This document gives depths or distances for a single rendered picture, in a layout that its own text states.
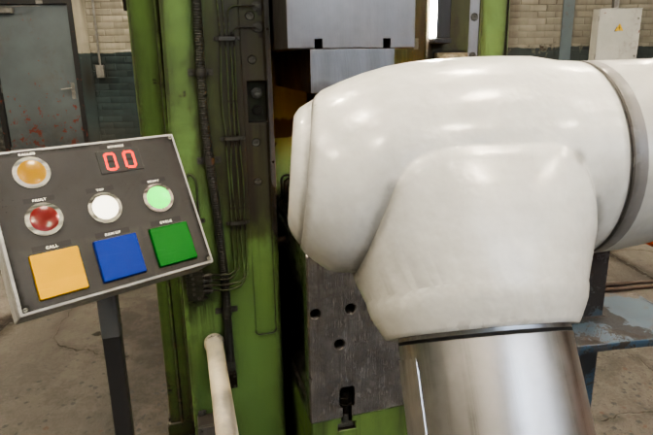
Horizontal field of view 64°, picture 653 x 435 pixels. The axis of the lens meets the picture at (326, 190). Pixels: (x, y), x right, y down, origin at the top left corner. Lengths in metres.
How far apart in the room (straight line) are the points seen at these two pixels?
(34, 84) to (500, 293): 7.60
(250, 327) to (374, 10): 0.87
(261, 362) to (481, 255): 1.28
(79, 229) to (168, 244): 0.16
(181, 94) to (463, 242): 1.06
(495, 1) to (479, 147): 1.26
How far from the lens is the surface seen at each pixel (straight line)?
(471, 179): 0.28
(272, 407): 1.60
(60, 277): 0.97
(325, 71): 1.18
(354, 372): 1.36
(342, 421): 1.45
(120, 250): 1.00
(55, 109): 7.70
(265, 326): 1.47
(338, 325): 1.28
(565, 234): 0.30
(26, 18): 7.78
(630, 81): 0.36
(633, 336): 1.41
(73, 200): 1.01
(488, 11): 1.52
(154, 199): 1.04
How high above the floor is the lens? 1.34
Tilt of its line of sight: 14 degrees down
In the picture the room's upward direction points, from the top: 1 degrees counter-clockwise
